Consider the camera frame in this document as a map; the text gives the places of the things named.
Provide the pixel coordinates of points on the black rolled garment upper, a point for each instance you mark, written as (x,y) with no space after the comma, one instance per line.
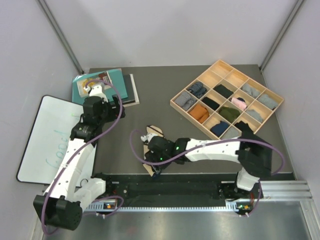
(223,91)

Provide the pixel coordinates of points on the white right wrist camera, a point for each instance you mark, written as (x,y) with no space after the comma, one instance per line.
(147,138)

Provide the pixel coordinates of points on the black rolled garment middle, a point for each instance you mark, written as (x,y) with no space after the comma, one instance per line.
(211,103)

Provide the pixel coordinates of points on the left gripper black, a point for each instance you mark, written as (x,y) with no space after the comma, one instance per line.
(113,114)

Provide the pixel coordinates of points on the black rolled garment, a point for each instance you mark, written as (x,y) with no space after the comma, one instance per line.
(223,91)
(211,103)
(243,126)

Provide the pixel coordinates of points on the beige underwear navy trim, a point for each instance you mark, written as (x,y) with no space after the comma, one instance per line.
(150,155)

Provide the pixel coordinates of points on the wooden compartment tray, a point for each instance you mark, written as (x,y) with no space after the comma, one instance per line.
(222,73)

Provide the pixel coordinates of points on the black rolled garment lower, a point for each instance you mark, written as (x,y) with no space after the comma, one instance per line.
(243,126)

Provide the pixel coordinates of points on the teal book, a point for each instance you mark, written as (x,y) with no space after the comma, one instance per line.
(113,76)

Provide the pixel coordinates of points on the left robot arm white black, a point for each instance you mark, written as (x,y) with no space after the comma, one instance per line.
(62,205)

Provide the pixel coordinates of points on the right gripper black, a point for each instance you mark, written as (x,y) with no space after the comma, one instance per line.
(152,156)

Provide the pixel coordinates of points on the grey underwear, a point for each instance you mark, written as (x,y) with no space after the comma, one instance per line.
(253,92)

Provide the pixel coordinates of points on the small illustrated paperback book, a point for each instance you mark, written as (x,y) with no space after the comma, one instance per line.
(91,80)

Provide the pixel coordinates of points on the orange rolled garment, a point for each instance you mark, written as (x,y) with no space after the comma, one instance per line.
(199,113)

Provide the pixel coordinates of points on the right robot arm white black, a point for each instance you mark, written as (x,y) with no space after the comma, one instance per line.
(255,159)

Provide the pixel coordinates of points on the whiteboard black frame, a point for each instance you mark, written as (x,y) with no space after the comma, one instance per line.
(48,140)

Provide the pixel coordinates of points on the pink rolled garment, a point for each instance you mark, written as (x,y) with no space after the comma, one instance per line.
(239,103)

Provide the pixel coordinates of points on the grey rolled garment right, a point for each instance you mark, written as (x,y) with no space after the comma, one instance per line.
(268,101)

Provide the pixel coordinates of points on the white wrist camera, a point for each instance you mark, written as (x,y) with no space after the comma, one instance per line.
(147,138)
(96,91)

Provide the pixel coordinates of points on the grey rolled garment bottom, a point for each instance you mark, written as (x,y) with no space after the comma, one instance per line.
(231,133)

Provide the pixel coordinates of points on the grey rolled garment middle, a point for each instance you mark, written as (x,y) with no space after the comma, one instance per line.
(254,114)

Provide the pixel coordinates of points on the navy patterned rolled garment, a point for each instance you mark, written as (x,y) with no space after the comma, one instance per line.
(197,89)

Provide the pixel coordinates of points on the navy blue rolled garment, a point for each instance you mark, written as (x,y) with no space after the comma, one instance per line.
(219,128)

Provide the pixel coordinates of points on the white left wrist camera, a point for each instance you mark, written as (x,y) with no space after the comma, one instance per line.
(96,91)

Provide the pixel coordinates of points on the striped grey rolled garment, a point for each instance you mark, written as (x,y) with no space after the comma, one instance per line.
(185,100)

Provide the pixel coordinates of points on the dark grey book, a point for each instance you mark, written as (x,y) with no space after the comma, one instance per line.
(132,93)

